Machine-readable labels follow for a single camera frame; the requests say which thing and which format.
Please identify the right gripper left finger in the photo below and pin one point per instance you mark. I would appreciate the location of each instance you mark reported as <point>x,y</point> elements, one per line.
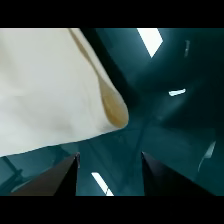
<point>60,180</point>

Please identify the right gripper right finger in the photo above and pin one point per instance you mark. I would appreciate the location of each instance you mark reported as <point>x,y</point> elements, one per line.
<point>163,181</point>

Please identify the cream garment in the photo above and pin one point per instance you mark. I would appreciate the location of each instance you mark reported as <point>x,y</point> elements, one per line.
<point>50,90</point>

